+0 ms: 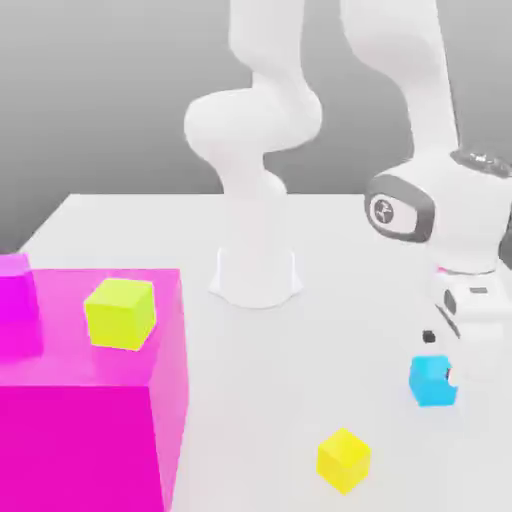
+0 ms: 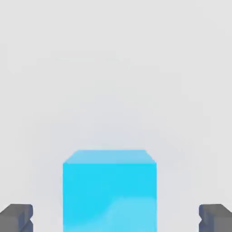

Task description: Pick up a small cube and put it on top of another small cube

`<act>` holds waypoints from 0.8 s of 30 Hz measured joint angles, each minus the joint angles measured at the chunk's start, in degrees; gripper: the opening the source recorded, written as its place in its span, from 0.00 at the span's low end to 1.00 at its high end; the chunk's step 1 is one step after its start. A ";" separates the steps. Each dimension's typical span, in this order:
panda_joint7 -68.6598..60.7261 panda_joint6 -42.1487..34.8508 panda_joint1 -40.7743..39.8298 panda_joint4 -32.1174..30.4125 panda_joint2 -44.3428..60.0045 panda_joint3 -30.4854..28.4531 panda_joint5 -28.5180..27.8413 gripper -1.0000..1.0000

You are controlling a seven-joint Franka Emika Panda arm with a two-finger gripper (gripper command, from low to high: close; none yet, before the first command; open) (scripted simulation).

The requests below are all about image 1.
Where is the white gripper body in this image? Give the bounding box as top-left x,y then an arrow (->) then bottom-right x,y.
433,303 -> 501,367

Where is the small cyan cube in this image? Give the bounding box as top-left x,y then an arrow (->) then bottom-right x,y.
408,354 -> 460,408

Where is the small yellow cube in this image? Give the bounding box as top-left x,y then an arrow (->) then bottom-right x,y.
315,426 -> 373,496

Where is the small lime cube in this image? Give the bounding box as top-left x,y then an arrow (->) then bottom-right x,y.
82,277 -> 158,353

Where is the large magenta box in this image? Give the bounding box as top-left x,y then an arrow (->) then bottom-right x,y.
0,267 -> 190,512

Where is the violet box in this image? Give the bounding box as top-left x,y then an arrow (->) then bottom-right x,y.
0,252 -> 44,363

